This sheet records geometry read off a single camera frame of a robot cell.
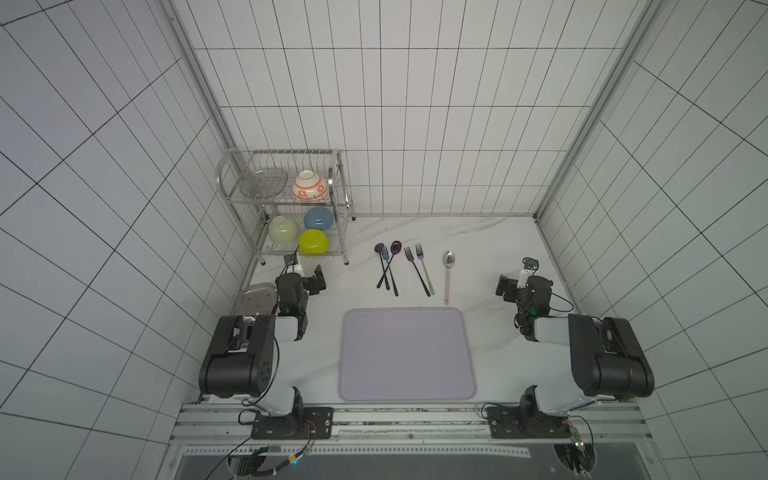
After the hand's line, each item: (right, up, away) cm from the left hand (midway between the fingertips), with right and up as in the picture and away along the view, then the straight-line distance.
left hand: (304, 272), depth 95 cm
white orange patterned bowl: (+4, +26, -10) cm, 29 cm away
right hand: (+67, 0, 0) cm, 67 cm away
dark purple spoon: (+24, +7, +14) cm, 29 cm away
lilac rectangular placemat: (+32, -22, -12) cm, 41 cm away
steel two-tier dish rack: (0, +22, -8) cm, 24 cm away
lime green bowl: (+1, +10, +7) cm, 12 cm away
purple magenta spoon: (+30, +7, +14) cm, 34 cm away
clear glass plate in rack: (-12, +29, -3) cm, 32 cm away
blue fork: (+27, +5, +12) cm, 30 cm away
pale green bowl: (-10, +14, +9) cm, 19 cm away
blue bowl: (+2, +19, +12) cm, 22 cm away
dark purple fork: (+36, +4, +12) cm, 38 cm away
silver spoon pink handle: (+49, +2, +8) cm, 50 cm away
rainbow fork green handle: (+39, +5, +12) cm, 41 cm away
